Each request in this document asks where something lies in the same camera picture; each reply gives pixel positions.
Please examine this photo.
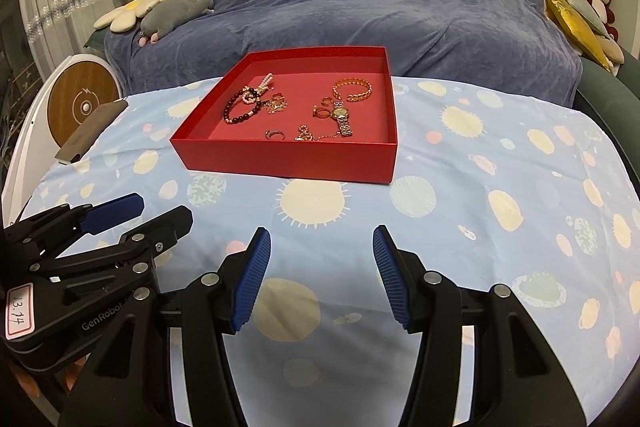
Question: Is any dark bead bracelet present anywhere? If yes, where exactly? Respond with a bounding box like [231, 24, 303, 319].
[223, 89, 264, 126]

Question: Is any flower shaped cushion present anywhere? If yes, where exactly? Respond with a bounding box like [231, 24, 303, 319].
[93, 0, 174, 33]

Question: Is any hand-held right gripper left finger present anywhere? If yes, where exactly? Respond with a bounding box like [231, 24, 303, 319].
[59, 227, 272, 427]

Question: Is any green sofa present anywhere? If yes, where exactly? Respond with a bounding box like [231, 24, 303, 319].
[82, 0, 640, 168]

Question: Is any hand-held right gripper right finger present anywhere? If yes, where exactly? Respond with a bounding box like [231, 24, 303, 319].
[372, 224, 586, 427]

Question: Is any gold bangle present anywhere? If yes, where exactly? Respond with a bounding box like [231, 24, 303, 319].
[331, 77, 374, 104]

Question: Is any gold chain bracelet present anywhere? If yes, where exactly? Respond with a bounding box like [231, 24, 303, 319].
[294, 124, 347, 143]

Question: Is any white pearl bracelet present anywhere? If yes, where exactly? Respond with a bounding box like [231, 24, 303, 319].
[242, 74, 275, 104]

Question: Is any gold wrist watch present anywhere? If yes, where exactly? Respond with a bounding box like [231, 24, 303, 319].
[329, 102, 354, 139]

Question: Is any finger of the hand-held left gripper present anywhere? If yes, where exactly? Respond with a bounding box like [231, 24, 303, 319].
[4, 193, 146, 264]
[29, 205, 195, 281]

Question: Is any grey plush toy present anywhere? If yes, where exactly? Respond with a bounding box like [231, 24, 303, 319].
[138, 0, 215, 48]

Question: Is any gold cushion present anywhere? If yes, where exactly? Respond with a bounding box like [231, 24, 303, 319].
[533, 0, 614, 73]

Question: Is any white device with wooden disc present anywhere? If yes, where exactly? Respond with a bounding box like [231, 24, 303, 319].
[0, 53, 124, 229]

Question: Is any red cardboard box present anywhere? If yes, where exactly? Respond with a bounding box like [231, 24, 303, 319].
[169, 46, 400, 186]

